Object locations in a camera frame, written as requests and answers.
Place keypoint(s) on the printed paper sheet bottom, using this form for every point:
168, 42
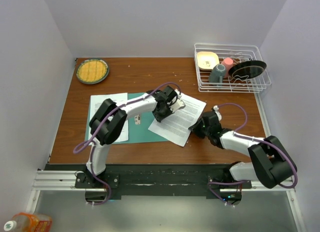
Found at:
175, 127

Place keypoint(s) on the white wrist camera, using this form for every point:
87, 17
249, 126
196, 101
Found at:
216, 110
176, 104

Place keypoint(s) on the printed paper sheet top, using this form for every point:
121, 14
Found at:
107, 122

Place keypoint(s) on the teal file folder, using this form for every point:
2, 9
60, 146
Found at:
132, 132

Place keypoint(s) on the printed paper sheet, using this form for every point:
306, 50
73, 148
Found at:
107, 122
175, 127

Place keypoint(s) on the green plate with woven mat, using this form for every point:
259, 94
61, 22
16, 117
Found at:
92, 71

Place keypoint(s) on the metal folder clip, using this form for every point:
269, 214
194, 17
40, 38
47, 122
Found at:
137, 119

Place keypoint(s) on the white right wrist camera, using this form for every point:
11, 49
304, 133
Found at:
216, 110

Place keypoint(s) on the pink cup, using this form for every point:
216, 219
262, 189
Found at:
228, 63

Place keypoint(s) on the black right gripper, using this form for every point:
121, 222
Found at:
194, 128

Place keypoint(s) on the white wire dish rack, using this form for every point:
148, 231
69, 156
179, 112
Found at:
239, 53

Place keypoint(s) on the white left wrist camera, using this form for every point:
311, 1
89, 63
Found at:
176, 104

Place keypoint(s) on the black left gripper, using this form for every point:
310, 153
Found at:
160, 118

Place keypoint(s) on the orange plastic bottle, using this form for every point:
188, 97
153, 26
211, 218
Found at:
25, 222

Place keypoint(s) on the aluminium frame rail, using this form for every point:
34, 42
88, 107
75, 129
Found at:
260, 210

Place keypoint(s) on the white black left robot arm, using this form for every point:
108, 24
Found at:
96, 164

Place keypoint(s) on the black round plate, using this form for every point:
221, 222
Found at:
247, 70

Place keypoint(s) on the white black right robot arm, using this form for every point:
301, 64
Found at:
270, 162

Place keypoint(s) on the grey blue mug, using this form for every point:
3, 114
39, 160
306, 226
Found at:
218, 75

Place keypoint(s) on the cream square plate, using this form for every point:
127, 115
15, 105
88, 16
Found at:
207, 60

